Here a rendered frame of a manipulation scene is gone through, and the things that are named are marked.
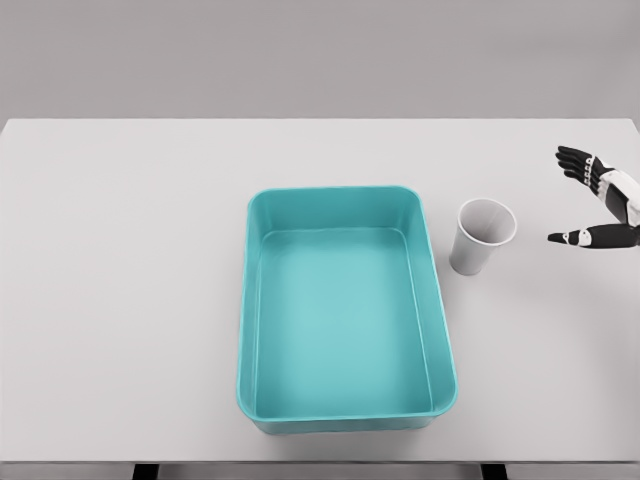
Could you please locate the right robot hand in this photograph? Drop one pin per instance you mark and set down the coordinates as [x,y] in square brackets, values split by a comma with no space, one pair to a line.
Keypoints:
[616,192]

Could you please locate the white paper cup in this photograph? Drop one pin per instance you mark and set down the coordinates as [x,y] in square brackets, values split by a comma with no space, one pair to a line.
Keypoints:
[475,250]

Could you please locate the teal plastic basket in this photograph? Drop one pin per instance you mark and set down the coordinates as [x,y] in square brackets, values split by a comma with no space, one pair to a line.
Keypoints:
[345,320]

